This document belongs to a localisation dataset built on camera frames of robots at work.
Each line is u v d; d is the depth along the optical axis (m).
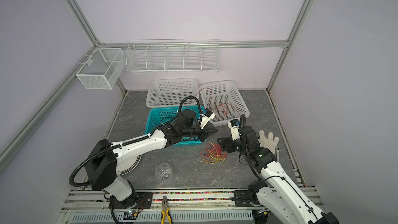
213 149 0.83
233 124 0.68
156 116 0.97
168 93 1.20
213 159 0.84
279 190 0.47
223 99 1.15
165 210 0.71
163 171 0.84
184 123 0.61
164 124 0.64
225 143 0.68
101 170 0.43
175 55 0.97
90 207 0.74
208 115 0.68
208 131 0.68
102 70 0.99
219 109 1.08
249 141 0.57
